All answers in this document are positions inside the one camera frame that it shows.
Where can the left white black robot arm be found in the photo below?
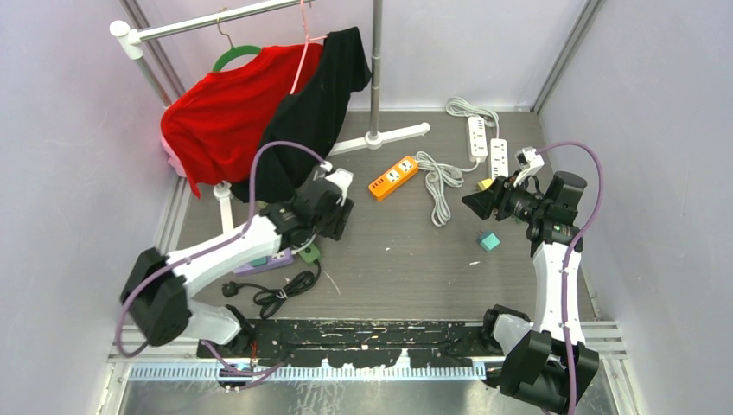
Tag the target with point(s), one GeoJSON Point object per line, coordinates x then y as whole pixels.
{"type": "Point", "coordinates": [159, 294]}

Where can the teal plug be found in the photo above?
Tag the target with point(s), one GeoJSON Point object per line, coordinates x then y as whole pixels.
{"type": "Point", "coordinates": [488, 241]}
{"type": "Point", "coordinates": [259, 262]}

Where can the dark green power strip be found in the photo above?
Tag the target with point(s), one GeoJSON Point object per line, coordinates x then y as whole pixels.
{"type": "Point", "coordinates": [310, 254]}

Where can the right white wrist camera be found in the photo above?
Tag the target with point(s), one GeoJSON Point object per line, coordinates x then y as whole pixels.
{"type": "Point", "coordinates": [530, 162]}

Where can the long white power strip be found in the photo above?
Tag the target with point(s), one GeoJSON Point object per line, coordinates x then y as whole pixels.
{"type": "Point", "coordinates": [497, 146]}

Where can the purple power strip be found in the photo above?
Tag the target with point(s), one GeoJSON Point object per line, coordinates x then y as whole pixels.
{"type": "Point", "coordinates": [280, 259]}

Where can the white metal clothes rack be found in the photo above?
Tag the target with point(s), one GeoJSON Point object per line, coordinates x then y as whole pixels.
{"type": "Point", "coordinates": [131, 40]}

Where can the red t-shirt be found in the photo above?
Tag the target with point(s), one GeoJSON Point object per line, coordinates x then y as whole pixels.
{"type": "Point", "coordinates": [215, 127]}

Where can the orange power strip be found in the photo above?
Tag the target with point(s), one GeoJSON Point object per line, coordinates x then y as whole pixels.
{"type": "Point", "coordinates": [438, 177]}

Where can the pink clothes hanger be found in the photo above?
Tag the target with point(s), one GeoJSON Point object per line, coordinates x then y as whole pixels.
{"type": "Point", "coordinates": [308, 39]}

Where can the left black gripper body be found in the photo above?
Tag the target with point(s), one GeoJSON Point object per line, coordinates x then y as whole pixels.
{"type": "Point", "coordinates": [330, 225]}

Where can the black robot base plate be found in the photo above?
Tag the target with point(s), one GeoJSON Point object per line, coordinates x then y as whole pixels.
{"type": "Point", "coordinates": [364, 349]}

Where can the green clothes hanger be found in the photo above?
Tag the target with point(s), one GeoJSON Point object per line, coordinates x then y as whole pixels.
{"type": "Point", "coordinates": [234, 52]}

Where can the black t-shirt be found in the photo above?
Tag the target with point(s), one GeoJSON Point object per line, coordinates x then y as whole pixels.
{"type": "Point", "coordinates": [313, 117]}

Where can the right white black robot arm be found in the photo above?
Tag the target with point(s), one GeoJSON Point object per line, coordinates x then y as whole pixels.
{"type": "Point", "coordinates": [547, 362]}

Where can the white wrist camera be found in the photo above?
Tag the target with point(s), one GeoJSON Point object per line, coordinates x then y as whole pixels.
{"type": "Point", "coordinates": [530, 162]}
{"type": "Point", "coordinates": [342, 179]}

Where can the short white power strip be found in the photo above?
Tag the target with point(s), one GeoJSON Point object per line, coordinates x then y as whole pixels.
{"type": "Point", "coordinates": [477, 142]}

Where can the yellow plug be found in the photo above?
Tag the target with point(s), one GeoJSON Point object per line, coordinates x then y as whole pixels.
{"type": "Point", "coordinates": [485, 184]}

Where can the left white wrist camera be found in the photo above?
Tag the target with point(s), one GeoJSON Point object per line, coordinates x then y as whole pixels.
{"type": "Point", "coordinates": [342, 179]}

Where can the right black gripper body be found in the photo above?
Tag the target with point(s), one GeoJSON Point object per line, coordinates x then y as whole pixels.
{"type": "Point", "coordinates": [516, 201]}

